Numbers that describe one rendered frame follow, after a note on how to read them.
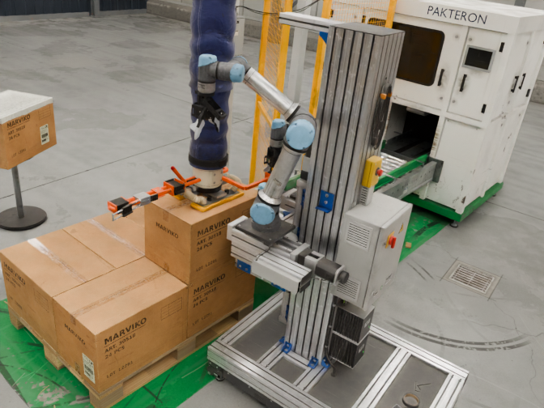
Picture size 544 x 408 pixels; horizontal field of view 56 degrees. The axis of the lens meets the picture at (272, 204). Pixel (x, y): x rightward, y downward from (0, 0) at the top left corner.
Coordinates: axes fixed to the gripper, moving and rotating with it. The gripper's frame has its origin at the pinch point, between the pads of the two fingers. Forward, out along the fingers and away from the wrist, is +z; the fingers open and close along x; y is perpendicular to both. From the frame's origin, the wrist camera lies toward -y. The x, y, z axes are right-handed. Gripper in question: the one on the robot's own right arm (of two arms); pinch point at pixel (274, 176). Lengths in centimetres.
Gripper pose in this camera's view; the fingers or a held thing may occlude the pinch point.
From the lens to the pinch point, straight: 308.0
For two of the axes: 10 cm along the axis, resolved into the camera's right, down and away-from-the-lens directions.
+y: -6.4, 2.9, -7.1
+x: 7.6, 3.6, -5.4
